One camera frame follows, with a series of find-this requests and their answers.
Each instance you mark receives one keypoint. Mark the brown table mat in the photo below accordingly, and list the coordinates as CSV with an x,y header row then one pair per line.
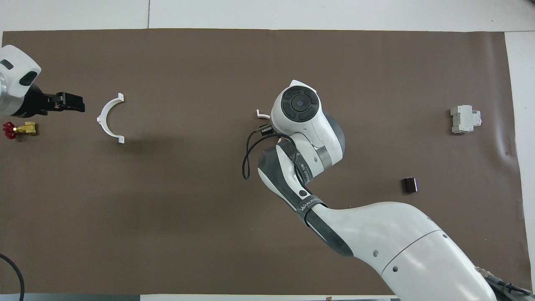
x,y
167,209

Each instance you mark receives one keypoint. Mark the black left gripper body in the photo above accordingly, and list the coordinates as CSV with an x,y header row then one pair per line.
x,y
35,104

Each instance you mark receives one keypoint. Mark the white half pipe clamp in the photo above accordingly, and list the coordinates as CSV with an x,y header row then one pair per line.
x,y
101,119
261,114

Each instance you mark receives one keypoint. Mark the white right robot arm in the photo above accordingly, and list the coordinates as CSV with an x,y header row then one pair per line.
x,y
397,242

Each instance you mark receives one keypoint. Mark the dark brown cylinder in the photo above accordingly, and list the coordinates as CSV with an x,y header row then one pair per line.
x,y
410,185

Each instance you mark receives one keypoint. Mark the grey circuit breaker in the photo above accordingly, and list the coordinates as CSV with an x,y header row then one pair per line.
x,y
462,119

